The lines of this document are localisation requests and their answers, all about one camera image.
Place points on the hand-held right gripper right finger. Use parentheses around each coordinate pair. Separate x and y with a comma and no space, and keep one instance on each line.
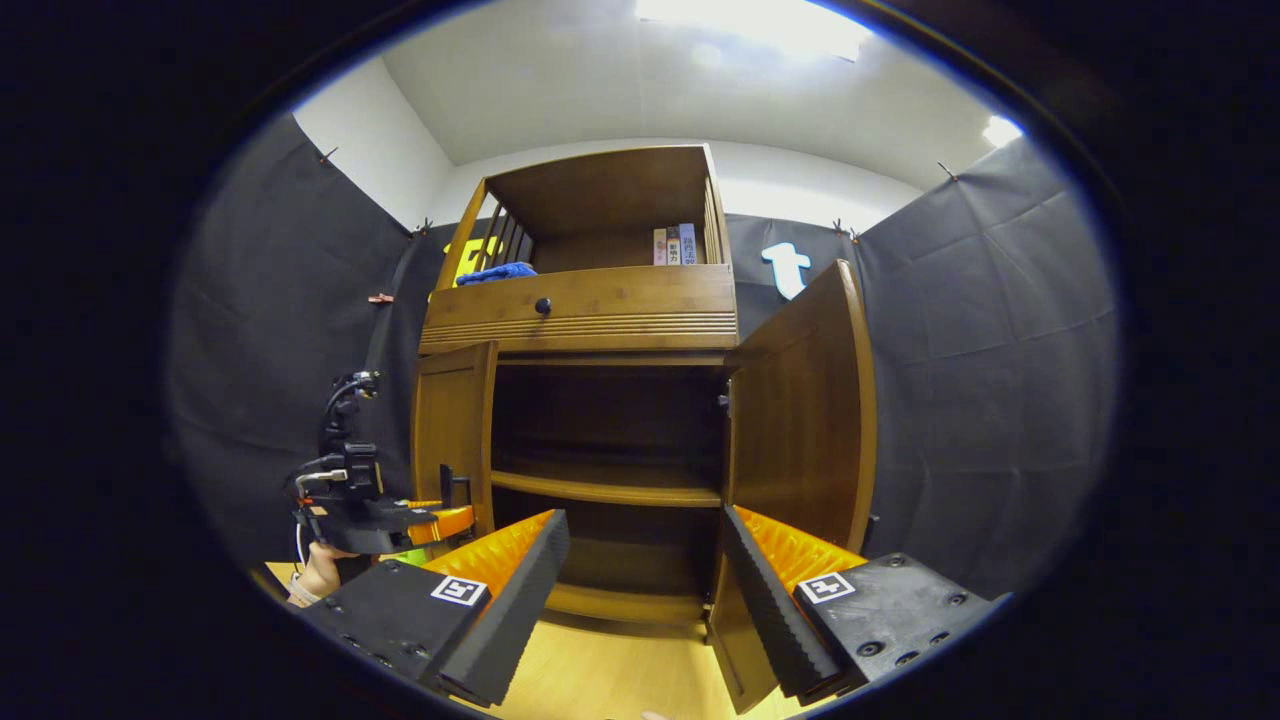
(775,610)

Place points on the black backdrop cloth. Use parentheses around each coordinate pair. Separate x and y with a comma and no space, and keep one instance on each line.
(980,350)

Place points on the lilac shelf book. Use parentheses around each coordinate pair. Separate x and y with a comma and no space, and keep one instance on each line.
(688,244)

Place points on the pink shelf book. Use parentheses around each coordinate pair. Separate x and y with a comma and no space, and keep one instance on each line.
(660,247)

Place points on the wooden drawer with black knob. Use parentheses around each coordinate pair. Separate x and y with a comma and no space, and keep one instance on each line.
(640,295)

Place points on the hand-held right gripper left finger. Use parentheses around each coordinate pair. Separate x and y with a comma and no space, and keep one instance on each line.
(510,610)

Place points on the brown shelf book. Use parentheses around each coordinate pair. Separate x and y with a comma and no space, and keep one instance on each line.
(674,246)

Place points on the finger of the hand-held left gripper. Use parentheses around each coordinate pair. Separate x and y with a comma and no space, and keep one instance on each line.
(450,523)
(425,502)

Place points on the small ceiling light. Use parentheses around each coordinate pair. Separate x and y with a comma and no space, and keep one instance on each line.
(1002,131)

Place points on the large ceiling light panel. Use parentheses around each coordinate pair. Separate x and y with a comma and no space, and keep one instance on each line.
(750,20)

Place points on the wooden cabinet door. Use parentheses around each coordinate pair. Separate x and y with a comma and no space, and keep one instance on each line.
(450,420)
(800,400)

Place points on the wooden double-door shoe cabinet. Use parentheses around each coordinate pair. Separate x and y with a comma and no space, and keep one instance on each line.
(610,485)

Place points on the blue cloth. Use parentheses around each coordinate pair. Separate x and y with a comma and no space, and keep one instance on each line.
(497,273)

